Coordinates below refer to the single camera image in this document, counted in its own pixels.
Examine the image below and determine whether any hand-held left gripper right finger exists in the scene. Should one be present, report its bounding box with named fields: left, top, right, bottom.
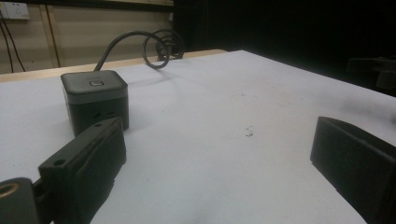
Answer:
left=309, top=116, right=396, bottom=224

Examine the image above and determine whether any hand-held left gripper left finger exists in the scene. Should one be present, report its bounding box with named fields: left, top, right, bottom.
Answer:
left=37, top=116, right=127, bottom=224

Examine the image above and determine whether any black cube power strip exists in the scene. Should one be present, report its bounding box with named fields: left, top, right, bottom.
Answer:
left=60, top=69, right=130, bottom=137

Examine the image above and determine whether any dark metal stand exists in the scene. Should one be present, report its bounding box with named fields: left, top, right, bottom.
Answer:
left=346, top=56, right=396, bottom=91

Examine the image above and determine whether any black curtain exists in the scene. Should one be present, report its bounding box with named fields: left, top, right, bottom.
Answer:
left=173, top=0, right=396, bottom=97

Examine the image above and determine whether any black power strip cable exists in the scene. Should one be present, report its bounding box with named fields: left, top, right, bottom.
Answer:
left=92, top=29, right=186, bottom=73

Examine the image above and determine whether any thin black wall cable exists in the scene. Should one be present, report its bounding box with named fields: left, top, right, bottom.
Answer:
left=0, top=12, right=27, bottom=74

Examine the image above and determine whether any white wall socket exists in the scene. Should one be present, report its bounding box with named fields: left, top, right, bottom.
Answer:
left=0, top=1, right=31, bottom=21

